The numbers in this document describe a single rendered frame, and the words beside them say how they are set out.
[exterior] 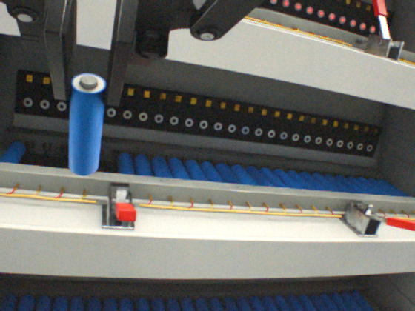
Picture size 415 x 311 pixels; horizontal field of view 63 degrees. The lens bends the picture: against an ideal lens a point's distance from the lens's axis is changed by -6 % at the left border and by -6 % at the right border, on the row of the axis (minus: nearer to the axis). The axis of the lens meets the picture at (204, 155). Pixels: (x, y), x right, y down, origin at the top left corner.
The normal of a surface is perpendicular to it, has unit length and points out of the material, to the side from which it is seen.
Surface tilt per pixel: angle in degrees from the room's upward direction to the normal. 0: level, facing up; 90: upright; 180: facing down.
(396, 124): 90
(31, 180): 106
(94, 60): 90
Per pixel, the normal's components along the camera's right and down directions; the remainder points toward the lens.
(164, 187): 0.25, 0.34
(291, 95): 0.29, 0.07
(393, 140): -0.95, -0.11
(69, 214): 0.19, -0.93
